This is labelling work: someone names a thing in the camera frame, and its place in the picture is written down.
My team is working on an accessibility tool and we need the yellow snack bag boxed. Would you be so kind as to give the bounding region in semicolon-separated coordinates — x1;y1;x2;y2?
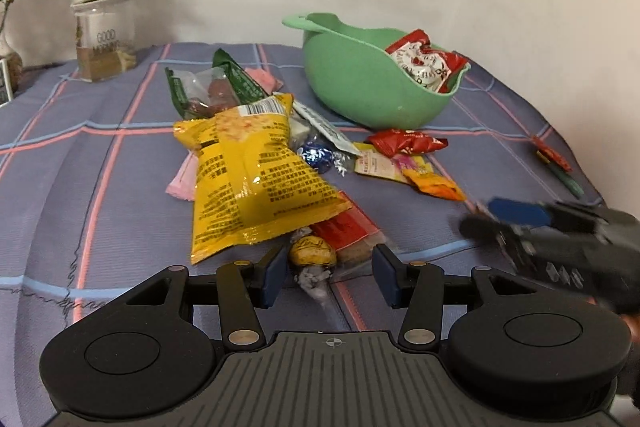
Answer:
173;93;354;266

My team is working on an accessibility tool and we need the white digital clock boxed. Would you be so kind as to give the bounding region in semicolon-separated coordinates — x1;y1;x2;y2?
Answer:
0;58;15;108

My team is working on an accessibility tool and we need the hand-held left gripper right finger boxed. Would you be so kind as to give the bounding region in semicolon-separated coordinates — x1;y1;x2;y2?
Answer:
371;243;551;353

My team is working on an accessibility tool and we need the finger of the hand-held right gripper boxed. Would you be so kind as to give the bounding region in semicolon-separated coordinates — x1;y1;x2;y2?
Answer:
486;197;554;229
459;213;532;259

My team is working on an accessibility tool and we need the white clear printed packet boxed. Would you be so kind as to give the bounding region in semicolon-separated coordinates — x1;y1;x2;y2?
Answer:
291;99;364;158

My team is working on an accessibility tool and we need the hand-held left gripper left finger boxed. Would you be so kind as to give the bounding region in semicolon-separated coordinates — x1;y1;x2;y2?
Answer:
125;247;290;353

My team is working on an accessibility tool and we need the blue foil candy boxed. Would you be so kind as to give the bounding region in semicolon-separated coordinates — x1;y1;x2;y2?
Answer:
297;138;352;178

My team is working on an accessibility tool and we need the glass jar planter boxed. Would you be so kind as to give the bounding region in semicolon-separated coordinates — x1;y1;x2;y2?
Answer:
70;0;139;83

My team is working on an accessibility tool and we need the plaid blue bedsheet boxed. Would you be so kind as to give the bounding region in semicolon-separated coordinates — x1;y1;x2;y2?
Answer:
0;42;610;427

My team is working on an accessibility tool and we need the glass vase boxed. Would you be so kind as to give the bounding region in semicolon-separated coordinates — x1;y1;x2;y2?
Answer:
0;32;24;94

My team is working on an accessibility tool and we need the yellow pink sachet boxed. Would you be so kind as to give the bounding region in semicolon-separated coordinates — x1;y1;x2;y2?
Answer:
354;143;436;184

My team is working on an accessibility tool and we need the green clear snack packet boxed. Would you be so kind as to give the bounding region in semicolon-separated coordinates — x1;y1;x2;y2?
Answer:
165;48;271;120

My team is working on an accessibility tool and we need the gold foil candy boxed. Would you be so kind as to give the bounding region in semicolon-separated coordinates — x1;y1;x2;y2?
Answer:
287;229;339;304

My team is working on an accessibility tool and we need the red clear biscuit packet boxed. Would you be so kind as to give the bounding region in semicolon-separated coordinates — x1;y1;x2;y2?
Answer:
311;191;389;266

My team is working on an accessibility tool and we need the pink packet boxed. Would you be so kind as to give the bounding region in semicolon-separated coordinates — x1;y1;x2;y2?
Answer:
244;67;284;96
166;151;202;202

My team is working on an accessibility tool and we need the green plastic bowl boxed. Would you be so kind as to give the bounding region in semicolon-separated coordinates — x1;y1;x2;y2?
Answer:
281;12;472;130

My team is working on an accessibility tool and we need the small red candy wrapper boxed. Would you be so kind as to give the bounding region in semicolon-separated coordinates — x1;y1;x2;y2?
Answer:
367;129;449;156

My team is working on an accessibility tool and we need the orange packet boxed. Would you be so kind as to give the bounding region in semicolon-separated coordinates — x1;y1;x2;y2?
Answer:
402;167;467;203

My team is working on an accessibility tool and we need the red white patterned snack packet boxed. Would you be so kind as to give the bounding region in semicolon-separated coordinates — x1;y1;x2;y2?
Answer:
387;42;454;94

